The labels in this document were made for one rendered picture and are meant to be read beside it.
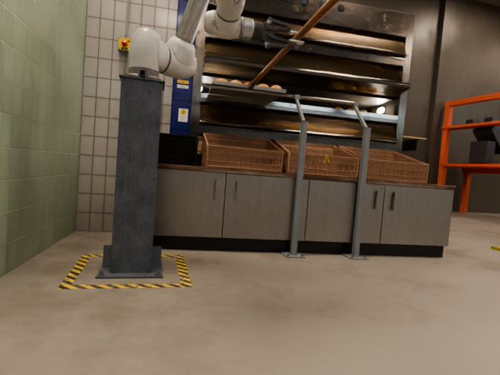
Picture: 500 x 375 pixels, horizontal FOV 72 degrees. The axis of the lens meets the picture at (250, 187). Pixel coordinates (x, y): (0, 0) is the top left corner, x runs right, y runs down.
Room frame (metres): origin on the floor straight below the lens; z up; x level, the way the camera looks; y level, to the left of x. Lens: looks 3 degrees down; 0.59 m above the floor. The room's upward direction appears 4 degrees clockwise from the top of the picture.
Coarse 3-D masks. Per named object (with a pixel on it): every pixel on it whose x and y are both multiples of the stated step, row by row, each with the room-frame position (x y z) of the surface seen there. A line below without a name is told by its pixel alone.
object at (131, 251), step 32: (128, 96) 1.74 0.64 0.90; (160, 96) 1.78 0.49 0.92; (128, 128) 1.74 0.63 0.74; (128, 160) 1.74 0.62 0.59; (128, 192) 1.75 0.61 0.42; (128, 224) 1.75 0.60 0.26; (96, 256) 2.04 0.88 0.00; (128, 256) 1.75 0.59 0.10; (160, 256) 1.89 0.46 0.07; (64, 288) 1.50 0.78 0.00; (96, 288) 1.53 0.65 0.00
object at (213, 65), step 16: (208, 64) 2.79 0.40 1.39; (224, 64) 2.78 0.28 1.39; (240, 64) 2.78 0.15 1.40; (256, 64) 2.81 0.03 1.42; (272, 80) 3.03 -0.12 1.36; (288, 80) 3.02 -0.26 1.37; (304, 80) 3.01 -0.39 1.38; (320, 80) 3.00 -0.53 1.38; (336, 80) 2.99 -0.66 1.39; (352, 80) 2.98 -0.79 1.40; (368, 80) 3.00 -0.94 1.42
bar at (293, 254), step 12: (204, 84) 2.50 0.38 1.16; (288, 96) 2.63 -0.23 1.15; (300, 96) 2.64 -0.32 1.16; (300, 108) 2.55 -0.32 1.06; (360, 120) 2.62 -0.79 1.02; (300, 132) 2.44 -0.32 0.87; (300, 144) 2.42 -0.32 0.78; (300, 156) 2.42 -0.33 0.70; (300, 168) 2.42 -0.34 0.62; (360, 168) 2.53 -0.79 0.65; (300, 180) 2.42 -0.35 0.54; (360, 180) 2.52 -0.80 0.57; (300, 192) 2.42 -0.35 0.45; (360, 192) 2.51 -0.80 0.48; (300, 204) 2.42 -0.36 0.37; (360, 204) 2.51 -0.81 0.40; (360, 216) 2.51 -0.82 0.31; (360, 228) 2.52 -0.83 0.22; (288, 252) 2.48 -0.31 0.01
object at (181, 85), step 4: (176, 80) 2.80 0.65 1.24; (180, 80) 2.81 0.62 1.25; (184, 80) 2.81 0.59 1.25; (188, 80) 2.82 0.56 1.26; (176, 84) 2.80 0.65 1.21; (180, 84) 2.81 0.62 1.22; (184, 84) 2.81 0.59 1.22; (188, 84) 2.82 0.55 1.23; (176, 88) 2.80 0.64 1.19; (180, 88) 2.81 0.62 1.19; (184, 88) 2.81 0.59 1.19; (188, 88) 2.82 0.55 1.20; (188, 92) 2.82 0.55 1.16
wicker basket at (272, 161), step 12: (204, 144) 2.65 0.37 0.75; (216, 144) 2.84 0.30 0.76; (228, 144) 2.87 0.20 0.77; (240, 144) 2.89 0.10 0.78; (252, 144) 2.91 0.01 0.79; (264, 144) 2.94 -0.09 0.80; (204, 156) 2.61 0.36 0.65; (216, 156) 2.41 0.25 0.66; (228, 156) 2.84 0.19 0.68; (240, 156) 2.45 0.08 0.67; (252, 156) 2.46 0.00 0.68; (264, 156) 2.48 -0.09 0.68; (276, 156) 2.49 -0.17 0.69; (228, 168) 2.43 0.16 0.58; (240, 168) 2.44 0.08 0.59; (252, 168) 2.46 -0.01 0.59; (264, 168) 2.48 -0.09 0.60; (276, 168) 2.50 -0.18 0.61
